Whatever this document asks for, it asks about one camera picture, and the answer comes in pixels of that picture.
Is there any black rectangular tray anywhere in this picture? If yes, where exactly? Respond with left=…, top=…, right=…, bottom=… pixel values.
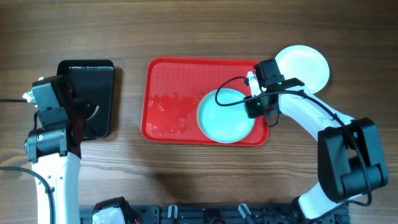
left=57, top=59, right=115, bottom=141

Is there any red plastic tray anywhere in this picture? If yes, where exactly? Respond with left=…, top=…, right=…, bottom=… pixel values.
left=141, top=57, right=257, bottom=145

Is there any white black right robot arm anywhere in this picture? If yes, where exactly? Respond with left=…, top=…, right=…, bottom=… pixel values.
left=244, top=59, right=389, bottom=223

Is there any white round plate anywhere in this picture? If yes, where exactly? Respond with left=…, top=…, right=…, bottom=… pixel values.
left=275, top=45, right=330, bottom=93

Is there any light blue plate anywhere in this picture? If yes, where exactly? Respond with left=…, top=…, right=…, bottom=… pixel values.
left=197, top=88, right=255, bottom=144

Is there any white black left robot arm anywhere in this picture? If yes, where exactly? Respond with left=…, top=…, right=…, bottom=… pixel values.
left=24, top=75, right=85, bottom=223

